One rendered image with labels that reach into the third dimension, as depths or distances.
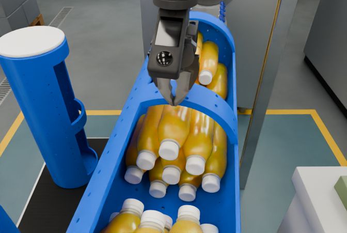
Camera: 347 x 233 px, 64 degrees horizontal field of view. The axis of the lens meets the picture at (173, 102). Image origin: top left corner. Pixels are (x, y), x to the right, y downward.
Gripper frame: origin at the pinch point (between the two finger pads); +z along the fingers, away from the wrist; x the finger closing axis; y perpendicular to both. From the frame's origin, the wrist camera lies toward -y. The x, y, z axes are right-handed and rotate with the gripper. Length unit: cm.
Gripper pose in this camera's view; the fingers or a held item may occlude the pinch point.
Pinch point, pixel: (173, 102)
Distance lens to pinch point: 53.7
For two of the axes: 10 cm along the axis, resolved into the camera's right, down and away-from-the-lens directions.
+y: 1.5, -6.2, 7.7
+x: -9.9, -1.0, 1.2
